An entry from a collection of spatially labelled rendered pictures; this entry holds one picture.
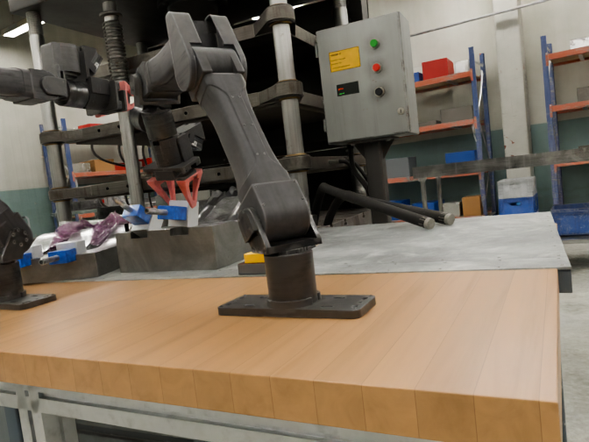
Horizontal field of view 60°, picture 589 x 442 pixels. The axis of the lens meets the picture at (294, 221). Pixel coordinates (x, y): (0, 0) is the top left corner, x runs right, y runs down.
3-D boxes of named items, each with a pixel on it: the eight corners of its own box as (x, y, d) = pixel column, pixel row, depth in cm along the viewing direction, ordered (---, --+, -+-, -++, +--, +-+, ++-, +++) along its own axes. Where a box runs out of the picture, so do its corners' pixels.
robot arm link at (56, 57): (60, 54, 112) (8, 42, 102) (87, 46, 108) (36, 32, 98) (67, 107, 113) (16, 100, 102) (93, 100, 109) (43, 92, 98)
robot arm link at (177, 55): (127, 72, 97) (178, -4, 71) (172, 72, 101) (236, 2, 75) (138, 135, 97) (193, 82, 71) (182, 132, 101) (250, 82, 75)
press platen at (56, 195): (317, 204, 169) (311, 151, 167) (48, 229, 224) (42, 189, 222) (382, 188, 244) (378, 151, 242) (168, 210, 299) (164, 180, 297)
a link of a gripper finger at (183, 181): (184, 200, 110) (172, 160, 106) (211, 200, 107) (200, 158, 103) (165, 214, 105) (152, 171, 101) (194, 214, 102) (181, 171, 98)
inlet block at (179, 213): (156, 225, 95) (157, 196, 95) (136, 224, 97) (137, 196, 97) (197, 227, 107) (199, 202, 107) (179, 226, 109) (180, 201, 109)
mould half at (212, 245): (217, 269, 102) (209, 203, 101) (120, 273, 113) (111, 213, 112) (312, 233, 147) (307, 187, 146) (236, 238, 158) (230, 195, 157)
